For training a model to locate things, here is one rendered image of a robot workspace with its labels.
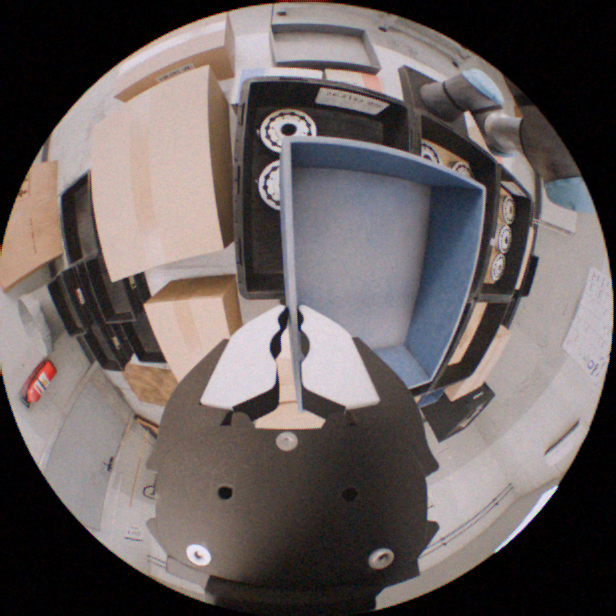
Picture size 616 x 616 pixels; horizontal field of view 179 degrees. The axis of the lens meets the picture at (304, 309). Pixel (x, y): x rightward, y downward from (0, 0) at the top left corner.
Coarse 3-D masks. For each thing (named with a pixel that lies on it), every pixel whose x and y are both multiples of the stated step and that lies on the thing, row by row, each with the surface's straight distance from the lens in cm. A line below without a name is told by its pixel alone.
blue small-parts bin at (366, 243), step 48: (288, 144) 10; (336, 144) 11; (288, 192) 10; (336, 192) 17; (384, 192) 19; (432, 192) 22; (480, 192) 18; (288, 240) 10; (336, 240) 17; (384, 240) 19; (432, 240) 22; (480, 240) 18; (288, 288) 11; (336, 288) 19; (384, 288) 21; (432, 288) 22; (384, 336) 24; (432, 336) 22
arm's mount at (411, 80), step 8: (400, 72) 85; (408, 72) 82; (416, 72) 86; (400, 80) 83; (408, 80) 79; (416, 80) 82; (424, 80) 85; (432, 80) 90; (408, 88) 77; (416, 88) 78; (408, 96) 76; (416, 96) 75; (416, 104) 73; (424, 104) 76; (456, 120) 86; (464, 120) 91; (456, 128) 83; (464, 128) 88
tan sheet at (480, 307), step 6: (480, 306) 90; (474, 312) 88; (480, 312) 93; (474, 318) 91; (480, 318) 95; (468, 324) 89; (474, 324) 94; (468, 330) 92; (474, 330) 97; (468, 336) 96; (462, 342) 94; (468, 342) 99; (462, 348) 98; (456, 354) 98; (462, 354) 103; (450, 360) 97; (456, 360) 102
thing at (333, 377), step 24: (312, 312) 12; (312, 336) 10; (336, 336) 10; (312, 360) 8; (336, 360) 8; (360, 360) 9; (312, 384) 7; (336, 384) 8; (360, 384) 8; (312, 408) 8; (336, 408) 7
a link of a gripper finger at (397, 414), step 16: (368, 352) 9; (368, 368) 8; (384, 368) 9; (384, 384) 8; (400, 384) 8; (384, 400) 7; (400, 400) 8; (352, 416) 7; (368, 416) 7; (384, 416) 7; (400, 416) 7; (416, 416) 8; (384, 432) 7; (400, 432) 7; (416, 432) 7; (416, 448) 7; (432, 464) 7; (352, 496) 6
